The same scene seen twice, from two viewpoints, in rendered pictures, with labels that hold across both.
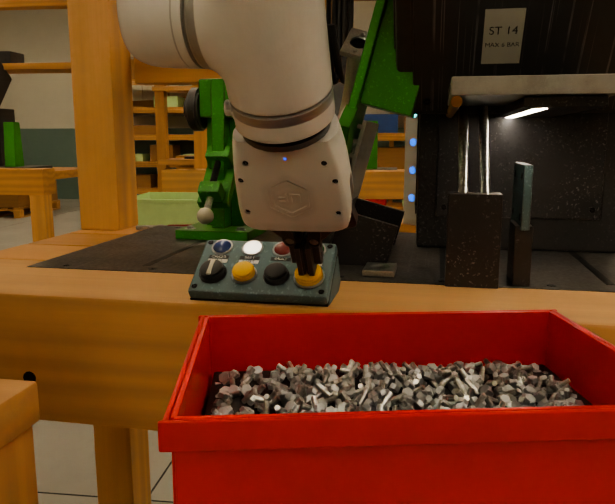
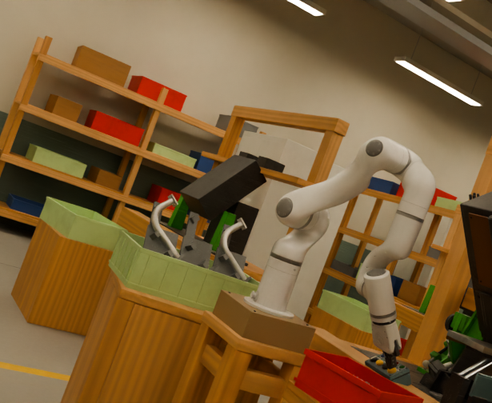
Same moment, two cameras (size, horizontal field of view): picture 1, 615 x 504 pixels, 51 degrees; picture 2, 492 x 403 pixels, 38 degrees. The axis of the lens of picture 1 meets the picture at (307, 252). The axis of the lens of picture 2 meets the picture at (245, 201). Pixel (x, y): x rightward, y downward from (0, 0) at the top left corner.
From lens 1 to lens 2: 1.95 m
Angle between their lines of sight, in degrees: 54
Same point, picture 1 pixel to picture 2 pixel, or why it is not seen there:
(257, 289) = (378, 368)
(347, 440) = (326, 365)
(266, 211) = (376, 341)
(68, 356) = not seen: hidden behind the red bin
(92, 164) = (423, 333)
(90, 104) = (434, 307)
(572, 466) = (356, 391)
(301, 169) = (380, 331)
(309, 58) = (379, 304)
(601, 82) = (478, 346)
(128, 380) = not seen: hidden behind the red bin
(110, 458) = not seen: outside the picture
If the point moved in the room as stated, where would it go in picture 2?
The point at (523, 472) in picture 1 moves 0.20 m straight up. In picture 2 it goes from (349, 388) to (373, 323)
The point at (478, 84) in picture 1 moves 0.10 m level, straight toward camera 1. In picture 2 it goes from (453, 334) to (428, 325)
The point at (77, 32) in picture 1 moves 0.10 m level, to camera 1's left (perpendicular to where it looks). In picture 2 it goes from (442, 276) to (425, 269)
